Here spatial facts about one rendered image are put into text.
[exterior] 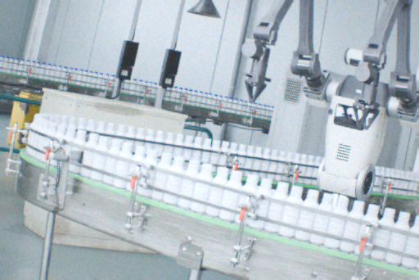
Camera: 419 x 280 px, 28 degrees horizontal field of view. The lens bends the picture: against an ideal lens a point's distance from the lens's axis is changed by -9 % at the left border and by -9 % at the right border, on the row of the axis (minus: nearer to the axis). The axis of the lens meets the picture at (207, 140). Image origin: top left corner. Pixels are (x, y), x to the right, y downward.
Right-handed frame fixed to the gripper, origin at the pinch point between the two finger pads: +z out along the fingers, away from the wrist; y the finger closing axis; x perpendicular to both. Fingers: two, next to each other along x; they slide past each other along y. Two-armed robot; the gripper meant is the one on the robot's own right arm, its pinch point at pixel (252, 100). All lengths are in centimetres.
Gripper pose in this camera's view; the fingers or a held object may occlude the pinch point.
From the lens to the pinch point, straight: 319.2
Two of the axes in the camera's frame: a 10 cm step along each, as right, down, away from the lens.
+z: -2.1, 9.8, 0.4
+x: 8.1, 2.0, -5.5
